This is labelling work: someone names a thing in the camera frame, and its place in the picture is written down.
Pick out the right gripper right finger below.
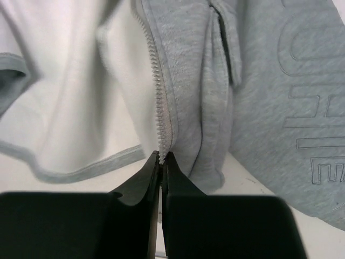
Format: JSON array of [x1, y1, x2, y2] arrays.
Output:
[[163, 153, 307, 259]]

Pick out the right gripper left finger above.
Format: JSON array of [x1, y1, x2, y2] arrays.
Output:
[[1, 152, 159, 258]]

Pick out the grey zip-up jacket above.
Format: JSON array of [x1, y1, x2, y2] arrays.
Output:
[[1, 1, 344, 229]]

